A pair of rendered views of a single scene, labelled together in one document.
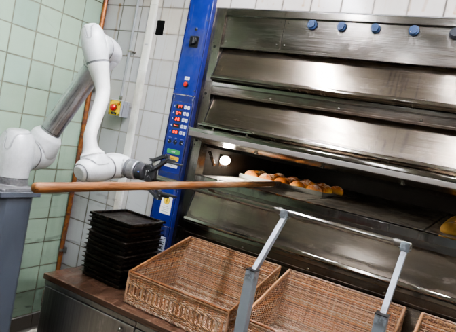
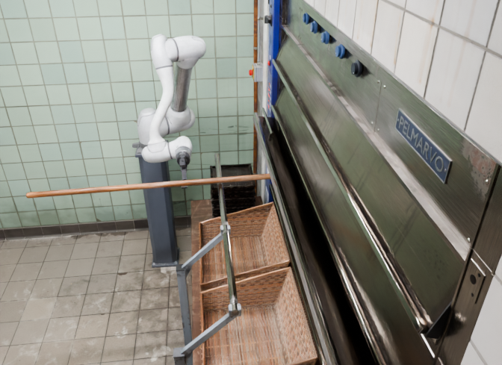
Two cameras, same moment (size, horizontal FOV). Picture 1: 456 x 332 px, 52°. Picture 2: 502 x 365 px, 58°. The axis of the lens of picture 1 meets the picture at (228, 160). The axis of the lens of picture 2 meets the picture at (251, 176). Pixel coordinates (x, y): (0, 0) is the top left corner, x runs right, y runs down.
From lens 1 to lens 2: 224 cm
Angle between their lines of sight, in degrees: 58
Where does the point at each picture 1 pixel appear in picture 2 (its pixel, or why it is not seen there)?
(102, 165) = (155, 152)
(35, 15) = (187, 1)
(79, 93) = (178, 82)
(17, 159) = (143, 133)
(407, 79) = (337, 116)
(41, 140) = (169, 115)
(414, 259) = not seen: hidden behind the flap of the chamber
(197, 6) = not seen: outside the picture
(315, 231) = not seen: hidden behind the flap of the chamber
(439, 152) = (341, 223)
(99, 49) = (156, 59)
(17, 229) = (156, 175)
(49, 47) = (207, 23)
